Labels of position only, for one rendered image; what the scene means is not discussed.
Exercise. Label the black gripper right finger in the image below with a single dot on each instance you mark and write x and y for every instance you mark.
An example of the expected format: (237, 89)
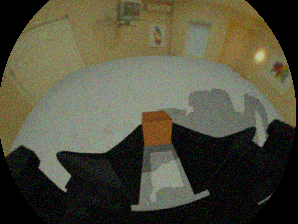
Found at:
(202, 156)

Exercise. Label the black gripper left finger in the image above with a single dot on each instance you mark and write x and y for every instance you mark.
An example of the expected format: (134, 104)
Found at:
(121, 165)

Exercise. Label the orange block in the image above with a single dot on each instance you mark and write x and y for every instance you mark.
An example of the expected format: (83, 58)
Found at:
(157, 127)

